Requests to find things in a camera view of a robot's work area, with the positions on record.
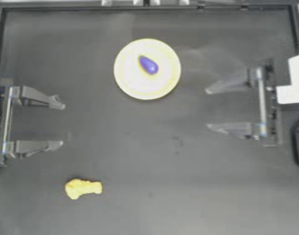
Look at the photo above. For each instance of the purple toy eggplant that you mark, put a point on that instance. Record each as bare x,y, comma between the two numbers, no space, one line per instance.
148,65

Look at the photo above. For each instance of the black table frame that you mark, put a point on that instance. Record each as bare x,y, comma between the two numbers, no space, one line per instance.
73,6

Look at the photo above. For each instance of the yellow toy fried chicken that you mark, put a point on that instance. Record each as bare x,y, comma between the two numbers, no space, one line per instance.
81,188

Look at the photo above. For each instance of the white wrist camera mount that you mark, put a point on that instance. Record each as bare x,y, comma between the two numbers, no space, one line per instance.
295,82

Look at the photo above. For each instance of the yellow round plate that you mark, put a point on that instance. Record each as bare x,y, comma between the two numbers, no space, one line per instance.
131,82

